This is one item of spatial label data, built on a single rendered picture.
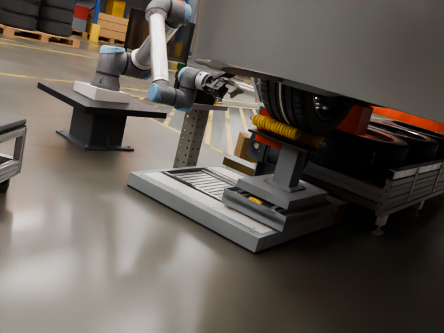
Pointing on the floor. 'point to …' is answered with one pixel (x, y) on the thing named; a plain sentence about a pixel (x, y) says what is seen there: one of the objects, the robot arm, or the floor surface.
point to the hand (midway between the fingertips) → (242, 90)
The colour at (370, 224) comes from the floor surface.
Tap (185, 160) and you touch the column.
